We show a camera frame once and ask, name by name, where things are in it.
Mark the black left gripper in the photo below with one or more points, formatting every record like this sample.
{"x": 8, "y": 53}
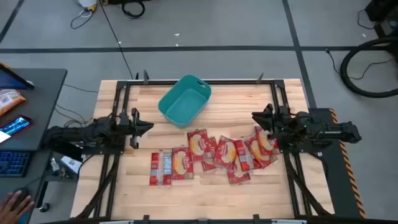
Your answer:
{"x": 127, "y": 130}

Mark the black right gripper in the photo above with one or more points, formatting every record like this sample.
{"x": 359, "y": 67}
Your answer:
{"x": 280, "y": 123}

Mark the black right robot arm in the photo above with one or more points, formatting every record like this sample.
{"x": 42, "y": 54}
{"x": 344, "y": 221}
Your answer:
{"x": 335, "y": 133}

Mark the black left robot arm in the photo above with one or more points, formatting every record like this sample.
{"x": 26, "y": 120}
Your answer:
{"x": 77, "y": 133}

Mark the teal plastic basket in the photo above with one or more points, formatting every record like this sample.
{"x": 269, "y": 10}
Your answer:
{"x": 183, "y": 105}

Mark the white box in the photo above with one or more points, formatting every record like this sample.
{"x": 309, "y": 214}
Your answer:
{"x": 71, "y": 163}

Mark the small clear bottle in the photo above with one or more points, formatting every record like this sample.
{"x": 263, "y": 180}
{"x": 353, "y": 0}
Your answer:
{"x": 55, "y": 165}

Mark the black hazard-striped base platform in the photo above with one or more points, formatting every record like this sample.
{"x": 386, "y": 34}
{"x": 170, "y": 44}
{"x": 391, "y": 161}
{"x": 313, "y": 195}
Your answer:
{"x": 335, "y": 186}

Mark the black desk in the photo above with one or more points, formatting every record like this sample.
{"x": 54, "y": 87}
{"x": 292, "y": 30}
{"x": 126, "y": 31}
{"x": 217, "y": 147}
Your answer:
{"x": 46, "y": 93}

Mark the black caster wheel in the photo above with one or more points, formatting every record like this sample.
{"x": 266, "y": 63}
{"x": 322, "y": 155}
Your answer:
{"x": 45, "y": 207}

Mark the phone in red case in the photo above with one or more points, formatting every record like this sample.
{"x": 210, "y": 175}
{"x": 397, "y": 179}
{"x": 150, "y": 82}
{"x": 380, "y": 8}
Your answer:
{"x": 15, "y": 126}

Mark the black backlit keyboard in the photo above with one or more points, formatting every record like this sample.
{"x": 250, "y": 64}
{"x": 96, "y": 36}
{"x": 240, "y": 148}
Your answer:
{"x": 14, "y": 163}

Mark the white floor object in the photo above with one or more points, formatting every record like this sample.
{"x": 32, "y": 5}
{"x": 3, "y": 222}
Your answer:
{"x": 87, "y": 2}

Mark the orange snack bag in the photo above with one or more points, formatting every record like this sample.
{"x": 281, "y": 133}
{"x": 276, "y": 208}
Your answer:
{"x": 9, "y": 99}

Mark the tablet screen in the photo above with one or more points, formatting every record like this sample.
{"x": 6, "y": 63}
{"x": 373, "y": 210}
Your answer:
{"x": 12, "y": 81}

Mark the person's hand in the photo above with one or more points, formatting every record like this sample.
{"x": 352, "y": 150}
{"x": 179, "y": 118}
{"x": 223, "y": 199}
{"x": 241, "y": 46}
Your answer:
{"x": 12, "y": 208}

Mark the black equipment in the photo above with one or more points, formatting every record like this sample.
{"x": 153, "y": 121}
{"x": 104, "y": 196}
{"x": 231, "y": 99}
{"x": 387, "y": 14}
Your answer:
{"x": 382, "y": 12}

